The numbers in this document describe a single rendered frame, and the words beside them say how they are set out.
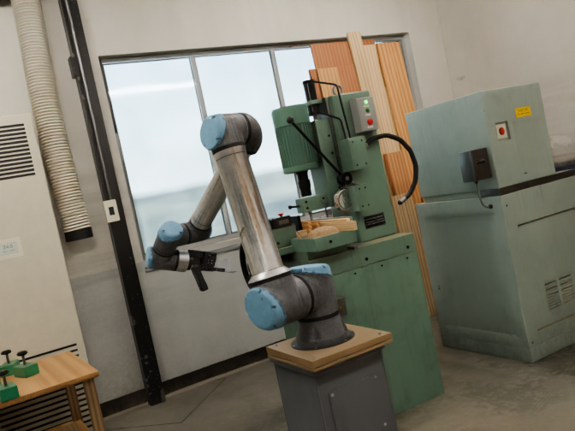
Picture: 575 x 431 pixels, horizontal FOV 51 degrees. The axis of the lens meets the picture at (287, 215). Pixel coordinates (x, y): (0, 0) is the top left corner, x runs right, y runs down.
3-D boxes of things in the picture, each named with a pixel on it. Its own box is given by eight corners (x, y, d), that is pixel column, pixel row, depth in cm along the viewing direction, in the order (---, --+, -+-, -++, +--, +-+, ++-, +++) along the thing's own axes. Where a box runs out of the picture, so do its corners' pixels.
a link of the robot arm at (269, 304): (317, 315, 202) (249, 104, 207) (280, 331, 190) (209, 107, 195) (287, 321, 213) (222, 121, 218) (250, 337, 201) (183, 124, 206)
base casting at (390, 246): (272, 276, 306) (269, 258, 306) (365, 250, 331) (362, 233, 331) (315, 280, 266) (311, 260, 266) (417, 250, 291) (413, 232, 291)
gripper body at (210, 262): (218, 252, 255) (191, 249, 250) (216, 273, 254) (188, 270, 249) (212, 252, 262) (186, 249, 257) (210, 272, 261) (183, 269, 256)
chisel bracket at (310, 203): (298, 216, 293) (294, 199, 292) (323, 210, 299) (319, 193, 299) (305, 215, 286) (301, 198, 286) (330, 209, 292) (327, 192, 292)
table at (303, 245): (244, 255, 309) (241, 244, 309) (295, 241, 322) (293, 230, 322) (298, 257, 254) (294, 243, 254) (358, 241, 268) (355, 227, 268)
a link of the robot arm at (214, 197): (262, 103, 219) (195, 225, 260) (236, 105, 210) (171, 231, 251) (280, 125, 214) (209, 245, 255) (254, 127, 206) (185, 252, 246)
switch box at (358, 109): (355, 133, 292) (348, 101, 291) (372, 130, 297) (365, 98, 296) (362, 132, 287) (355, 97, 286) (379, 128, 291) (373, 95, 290)
